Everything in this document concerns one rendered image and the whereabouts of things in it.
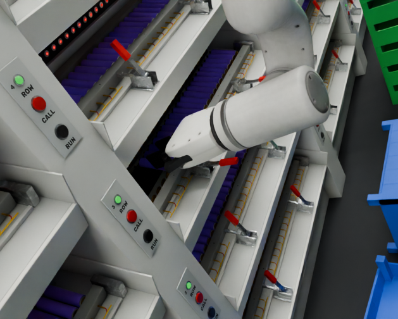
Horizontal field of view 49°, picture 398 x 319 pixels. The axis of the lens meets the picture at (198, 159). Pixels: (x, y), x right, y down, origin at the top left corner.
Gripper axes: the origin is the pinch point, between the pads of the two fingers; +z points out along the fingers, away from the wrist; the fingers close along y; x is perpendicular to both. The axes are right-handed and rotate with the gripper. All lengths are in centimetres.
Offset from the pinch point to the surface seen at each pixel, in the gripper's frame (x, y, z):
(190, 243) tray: 10.9, 13.2, -4.6
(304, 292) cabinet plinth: 58, -10, 6
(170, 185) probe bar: 3.6, 5.5, -1.9
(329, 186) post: 56, -46, 4
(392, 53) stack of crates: 44, -90, -17
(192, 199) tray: 7.6, 5.8, -3.9
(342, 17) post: 35, -116, -1
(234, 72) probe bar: 3.8, -30.9, -2.1
